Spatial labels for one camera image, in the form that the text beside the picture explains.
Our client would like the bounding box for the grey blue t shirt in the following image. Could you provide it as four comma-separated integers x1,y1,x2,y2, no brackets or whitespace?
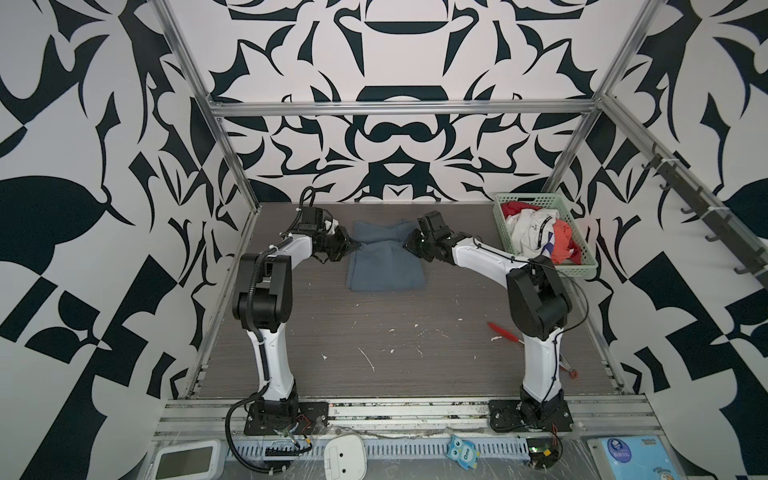
346,220,426,292

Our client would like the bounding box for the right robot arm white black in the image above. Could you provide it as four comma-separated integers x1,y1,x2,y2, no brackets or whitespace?
405,211,572,433

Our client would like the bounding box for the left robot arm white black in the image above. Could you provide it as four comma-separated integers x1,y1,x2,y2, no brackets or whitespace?
232,186,359,429

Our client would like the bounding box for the white t shirt in basket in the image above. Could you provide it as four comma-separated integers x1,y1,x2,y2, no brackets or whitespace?
505,209,559,261

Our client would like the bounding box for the red t shirt in basket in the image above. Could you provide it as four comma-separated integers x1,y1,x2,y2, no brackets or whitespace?
501,201,581,265

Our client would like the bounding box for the green plastic basket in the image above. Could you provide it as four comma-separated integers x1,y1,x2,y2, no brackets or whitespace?
493,193,598,277

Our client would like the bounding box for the red pen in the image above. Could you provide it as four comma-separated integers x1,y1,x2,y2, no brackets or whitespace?
487,321,579,379

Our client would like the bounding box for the blue owl toy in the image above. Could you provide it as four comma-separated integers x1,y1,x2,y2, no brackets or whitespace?
445,435,479,470

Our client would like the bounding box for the white box device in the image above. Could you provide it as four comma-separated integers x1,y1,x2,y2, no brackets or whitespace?
323,434,367,480

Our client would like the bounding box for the white tablet screen device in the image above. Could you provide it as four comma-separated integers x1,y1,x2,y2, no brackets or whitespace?
146,440,226,480

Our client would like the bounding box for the blue labelled box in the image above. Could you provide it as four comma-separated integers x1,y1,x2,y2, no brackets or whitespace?
587,435,686,480

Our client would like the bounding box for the black corrugated cable hose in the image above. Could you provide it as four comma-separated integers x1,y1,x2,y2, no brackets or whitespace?
224,251,313,475

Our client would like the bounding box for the horizontal aluminium frame bar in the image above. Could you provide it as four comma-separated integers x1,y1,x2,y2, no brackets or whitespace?
209,99,595,118

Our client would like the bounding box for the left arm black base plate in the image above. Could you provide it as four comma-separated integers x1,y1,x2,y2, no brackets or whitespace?
244,400,329,436

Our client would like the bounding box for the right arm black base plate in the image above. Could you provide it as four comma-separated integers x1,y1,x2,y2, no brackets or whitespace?
488,398,573,433

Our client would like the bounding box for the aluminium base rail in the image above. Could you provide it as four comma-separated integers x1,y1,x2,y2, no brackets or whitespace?
151,395,663,442

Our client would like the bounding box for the black wall hook rack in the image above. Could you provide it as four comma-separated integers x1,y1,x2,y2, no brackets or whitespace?
643,142,767,290

